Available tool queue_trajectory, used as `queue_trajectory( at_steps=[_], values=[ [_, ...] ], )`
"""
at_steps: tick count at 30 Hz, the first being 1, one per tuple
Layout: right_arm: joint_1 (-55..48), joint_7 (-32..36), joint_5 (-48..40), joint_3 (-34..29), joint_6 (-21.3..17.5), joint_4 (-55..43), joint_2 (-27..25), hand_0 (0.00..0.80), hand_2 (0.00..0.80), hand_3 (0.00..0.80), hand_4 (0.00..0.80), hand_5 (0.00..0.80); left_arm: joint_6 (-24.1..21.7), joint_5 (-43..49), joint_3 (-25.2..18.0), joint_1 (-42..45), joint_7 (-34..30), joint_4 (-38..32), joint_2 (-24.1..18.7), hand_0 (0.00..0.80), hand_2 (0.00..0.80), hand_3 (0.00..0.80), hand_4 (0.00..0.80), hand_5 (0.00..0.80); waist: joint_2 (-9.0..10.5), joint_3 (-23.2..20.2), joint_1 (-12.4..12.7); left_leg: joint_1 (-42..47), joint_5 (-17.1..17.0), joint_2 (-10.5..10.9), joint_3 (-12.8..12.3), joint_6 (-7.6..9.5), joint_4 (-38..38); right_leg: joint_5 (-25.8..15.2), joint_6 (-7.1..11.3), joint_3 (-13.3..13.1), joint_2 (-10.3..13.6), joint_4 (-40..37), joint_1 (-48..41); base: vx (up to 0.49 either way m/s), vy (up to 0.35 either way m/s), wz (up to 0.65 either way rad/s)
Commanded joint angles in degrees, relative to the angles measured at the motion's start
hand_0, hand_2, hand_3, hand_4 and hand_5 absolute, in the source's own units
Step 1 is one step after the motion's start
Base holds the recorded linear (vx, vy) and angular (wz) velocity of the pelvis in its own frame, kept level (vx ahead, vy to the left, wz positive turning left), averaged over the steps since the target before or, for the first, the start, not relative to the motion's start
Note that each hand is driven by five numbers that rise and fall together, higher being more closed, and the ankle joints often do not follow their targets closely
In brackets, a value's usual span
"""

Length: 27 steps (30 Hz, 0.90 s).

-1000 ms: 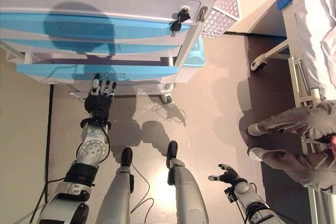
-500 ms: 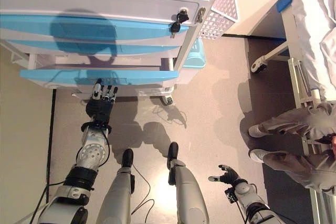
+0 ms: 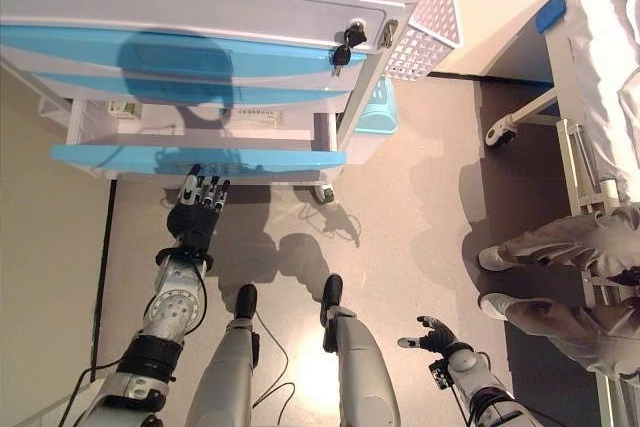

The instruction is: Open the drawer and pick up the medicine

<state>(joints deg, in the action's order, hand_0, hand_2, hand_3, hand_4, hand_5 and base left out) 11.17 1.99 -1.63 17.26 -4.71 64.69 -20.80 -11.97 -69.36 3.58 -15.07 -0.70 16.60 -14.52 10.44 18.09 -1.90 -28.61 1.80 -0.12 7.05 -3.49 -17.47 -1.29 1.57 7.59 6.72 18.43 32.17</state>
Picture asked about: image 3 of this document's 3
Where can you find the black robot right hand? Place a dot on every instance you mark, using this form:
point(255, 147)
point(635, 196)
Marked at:
point(442, 339)

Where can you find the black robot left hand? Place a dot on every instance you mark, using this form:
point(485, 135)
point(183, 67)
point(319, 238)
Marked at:
point(192, 222)

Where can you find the blue front cart drawer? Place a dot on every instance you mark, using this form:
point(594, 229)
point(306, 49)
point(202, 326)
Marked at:
point(280, 92)
point(125, 157)
point(75, 44)

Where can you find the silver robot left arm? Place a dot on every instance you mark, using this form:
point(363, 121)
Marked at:
point(175, 307)

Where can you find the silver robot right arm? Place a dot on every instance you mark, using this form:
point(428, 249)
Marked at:
point(467, 362)

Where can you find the white shoe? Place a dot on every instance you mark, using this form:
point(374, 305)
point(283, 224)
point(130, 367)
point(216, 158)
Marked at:
point(495, 306)
point(492, 259)

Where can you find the grey robot right leg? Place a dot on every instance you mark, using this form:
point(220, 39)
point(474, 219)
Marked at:
point(360, 362)

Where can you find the grey robot leg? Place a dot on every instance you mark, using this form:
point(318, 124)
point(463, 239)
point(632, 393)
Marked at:
point(225, 372)
point(360, 362)

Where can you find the person in grey trousers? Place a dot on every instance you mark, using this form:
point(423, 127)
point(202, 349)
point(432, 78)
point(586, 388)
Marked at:
point(575, 327)

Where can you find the cart caster wheel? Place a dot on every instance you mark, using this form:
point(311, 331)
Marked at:
point(326, 194)

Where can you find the grey robot left leg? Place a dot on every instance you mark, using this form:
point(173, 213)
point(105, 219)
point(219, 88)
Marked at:
point(225, 372)

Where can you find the white bin blue lid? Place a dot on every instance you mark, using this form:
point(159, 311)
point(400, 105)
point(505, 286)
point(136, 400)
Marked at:
point(377, 117)

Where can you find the bed caster wheel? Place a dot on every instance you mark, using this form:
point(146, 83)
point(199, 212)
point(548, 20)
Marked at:
point(500, 133)

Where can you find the black cart keys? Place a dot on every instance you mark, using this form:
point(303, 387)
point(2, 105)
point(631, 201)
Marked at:
point(342, 54)

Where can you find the silver cart latch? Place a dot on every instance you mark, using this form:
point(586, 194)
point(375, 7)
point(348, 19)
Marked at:
point(389, 33)

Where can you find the white lattice basket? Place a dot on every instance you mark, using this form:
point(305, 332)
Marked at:
point(425, 47)

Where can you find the white sheeted mattress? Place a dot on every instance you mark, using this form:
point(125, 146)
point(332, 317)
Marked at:
point(605, 72)

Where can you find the blue bed corner bumper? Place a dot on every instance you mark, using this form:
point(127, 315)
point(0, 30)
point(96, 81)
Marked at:
point(551, 12)

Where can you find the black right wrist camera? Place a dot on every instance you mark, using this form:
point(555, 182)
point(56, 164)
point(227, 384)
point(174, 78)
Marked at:
point(440, 374)

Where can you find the cream hospital bed frame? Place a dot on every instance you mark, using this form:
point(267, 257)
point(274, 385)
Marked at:
point(560, 72)

